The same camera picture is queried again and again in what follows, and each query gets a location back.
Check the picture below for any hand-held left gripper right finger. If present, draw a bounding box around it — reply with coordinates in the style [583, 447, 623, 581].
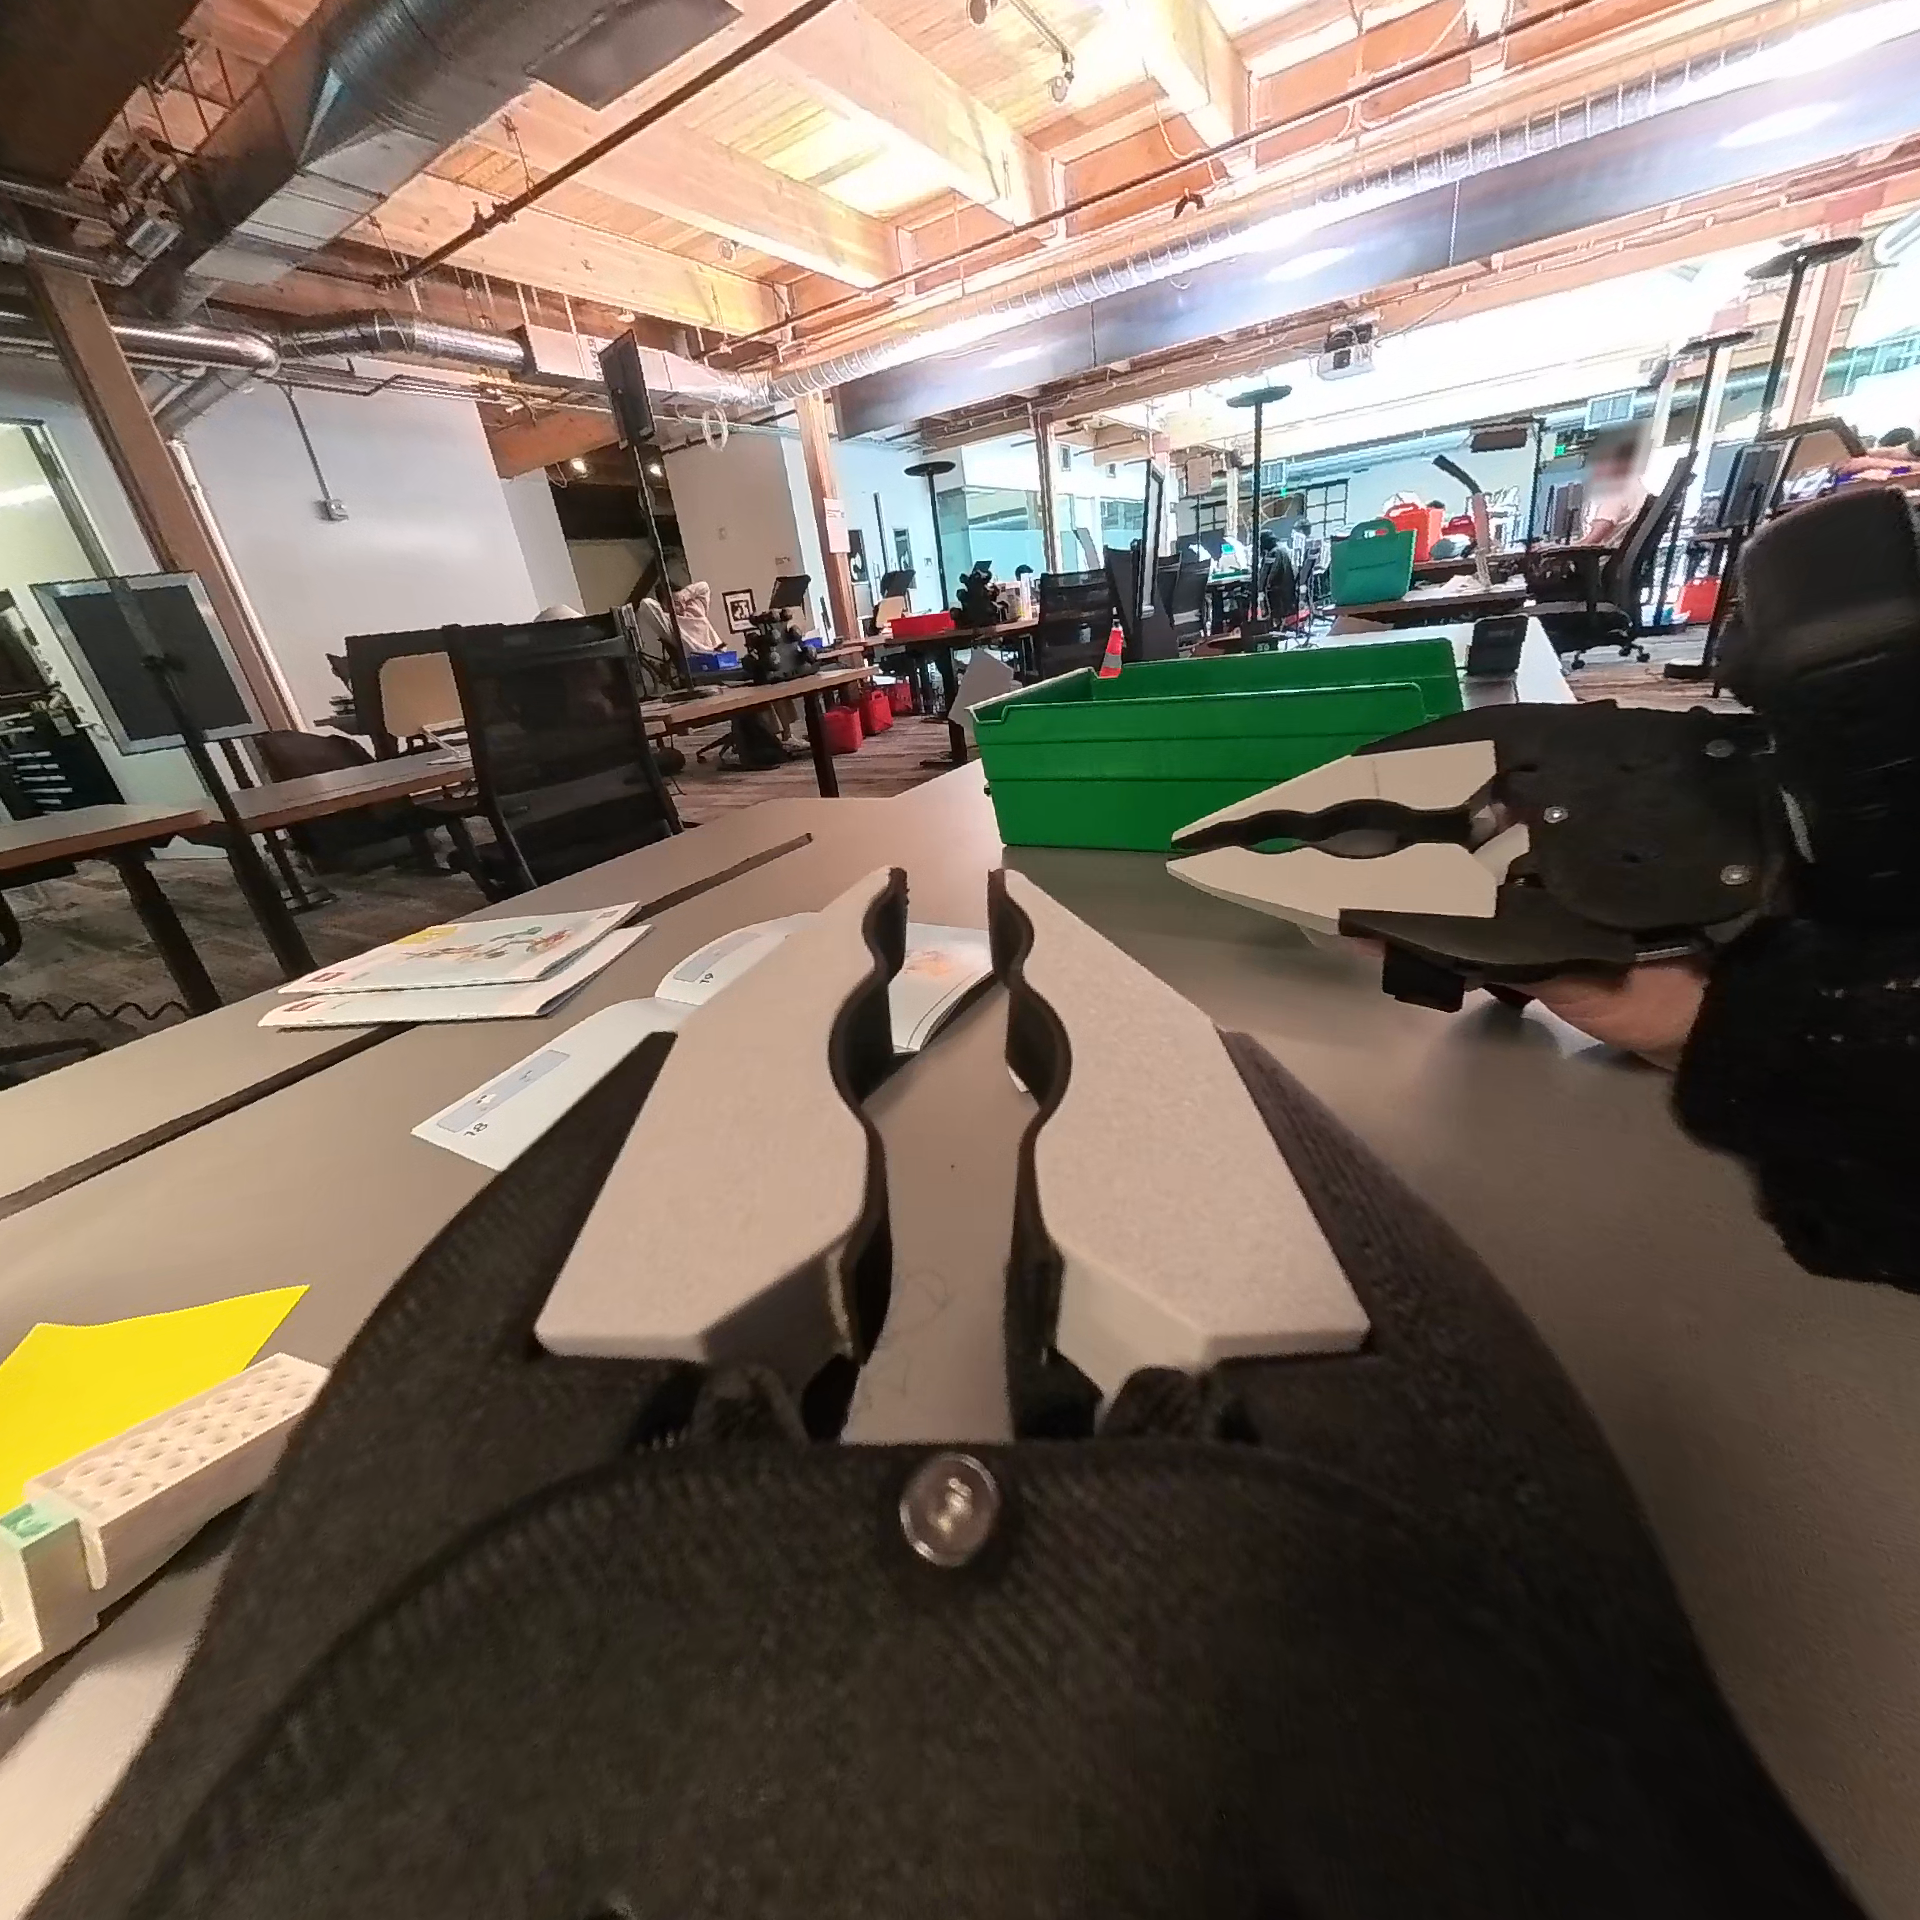
[986, 867, 1375, 1404]

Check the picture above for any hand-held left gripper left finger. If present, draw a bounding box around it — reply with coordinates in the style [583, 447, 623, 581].
[533, 867, 913, 1398]

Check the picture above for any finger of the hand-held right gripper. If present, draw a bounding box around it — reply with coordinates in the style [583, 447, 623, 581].
[1166, 739, 1507, 860]
[1165, 829, 1537, 924]

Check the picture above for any green plastic bin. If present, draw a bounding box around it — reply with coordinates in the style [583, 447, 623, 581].
[966, 636, 1469, 859]

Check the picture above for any person's right forearm black sleeve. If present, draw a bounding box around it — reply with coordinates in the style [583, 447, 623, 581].
[1672, 901, 1920, 1292]

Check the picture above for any open lego instruction booklet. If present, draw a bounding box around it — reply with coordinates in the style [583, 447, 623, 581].
[413, 912, 1000, 1172]

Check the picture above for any closed lego instruction booklet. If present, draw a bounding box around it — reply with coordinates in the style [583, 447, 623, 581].
[258, 922, 655, 1033]
[277, 901, 642, 993]

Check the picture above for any white lego body assembly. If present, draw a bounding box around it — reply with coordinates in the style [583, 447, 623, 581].
[0, 1351, 332, 1698]

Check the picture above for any person's right hand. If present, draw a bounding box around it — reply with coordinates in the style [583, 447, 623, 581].
[1476, 957, 1713, 1074]

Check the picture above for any green tote bag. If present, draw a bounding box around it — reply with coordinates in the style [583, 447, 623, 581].
[1327, 516, 1421, 611]

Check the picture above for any black mesh office chair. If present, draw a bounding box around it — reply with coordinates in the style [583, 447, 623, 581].
[445, 612, 688, 902]
[1034, 570, 1121, 681]

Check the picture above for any wooden background table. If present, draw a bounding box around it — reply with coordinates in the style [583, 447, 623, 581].
[645, 667, 880, 799]

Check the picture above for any yellow paper sheet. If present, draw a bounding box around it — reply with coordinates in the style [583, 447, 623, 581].
[0, 1282, 312, 1518]

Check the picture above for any framed dark panel on stand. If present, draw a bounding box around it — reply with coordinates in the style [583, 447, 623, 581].
[31, 570, 324, 984]

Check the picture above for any hanging black monitor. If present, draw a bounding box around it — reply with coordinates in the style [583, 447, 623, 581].
[597, 331, 661, 451]

